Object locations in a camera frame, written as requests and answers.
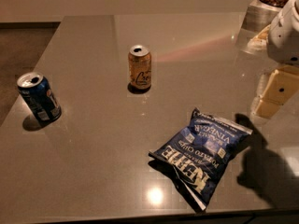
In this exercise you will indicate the blue soda can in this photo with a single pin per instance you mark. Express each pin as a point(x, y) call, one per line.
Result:
point(35, 90)

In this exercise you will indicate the orange soda can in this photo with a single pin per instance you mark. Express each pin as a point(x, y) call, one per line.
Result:
point(139, 59)

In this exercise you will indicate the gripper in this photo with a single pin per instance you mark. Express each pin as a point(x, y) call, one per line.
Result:
point(285, 37)

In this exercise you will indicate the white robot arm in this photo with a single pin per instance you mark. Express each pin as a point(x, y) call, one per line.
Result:
point(283, 36)

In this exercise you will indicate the blue potato chip bag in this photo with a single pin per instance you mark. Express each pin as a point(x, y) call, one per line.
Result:
point(199, 154)

